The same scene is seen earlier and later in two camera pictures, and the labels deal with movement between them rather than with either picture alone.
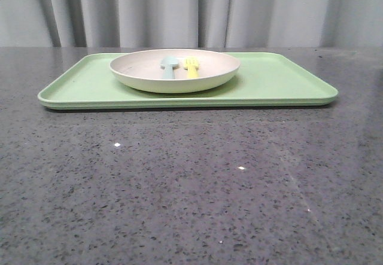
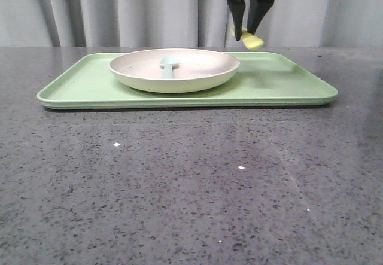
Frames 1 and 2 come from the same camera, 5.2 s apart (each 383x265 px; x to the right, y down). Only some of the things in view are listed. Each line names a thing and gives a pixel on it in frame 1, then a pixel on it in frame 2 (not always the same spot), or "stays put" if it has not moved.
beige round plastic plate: x=174 y=70 stays put
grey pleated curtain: x=322 y=12 stays put
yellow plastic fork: x=192 y=65 → x=252 y=42
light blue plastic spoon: x=169 y=63 stays put
